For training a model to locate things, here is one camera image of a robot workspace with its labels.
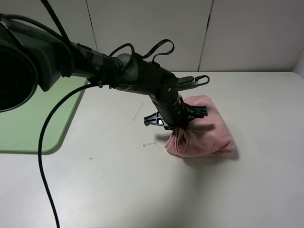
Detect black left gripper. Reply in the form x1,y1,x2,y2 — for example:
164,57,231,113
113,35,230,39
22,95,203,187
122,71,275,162
144,98,208,130

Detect pink terry towel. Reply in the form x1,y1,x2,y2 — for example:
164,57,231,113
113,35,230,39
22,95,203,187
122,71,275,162
165,95,236,157

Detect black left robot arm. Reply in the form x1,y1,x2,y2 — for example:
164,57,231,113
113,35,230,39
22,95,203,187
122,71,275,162
0,14,208,130

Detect green plastic tray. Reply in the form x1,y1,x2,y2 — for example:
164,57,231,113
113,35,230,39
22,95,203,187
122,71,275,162
0,77,88,155

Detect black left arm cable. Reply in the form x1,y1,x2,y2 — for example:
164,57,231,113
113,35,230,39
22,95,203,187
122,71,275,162
0,0,211,228

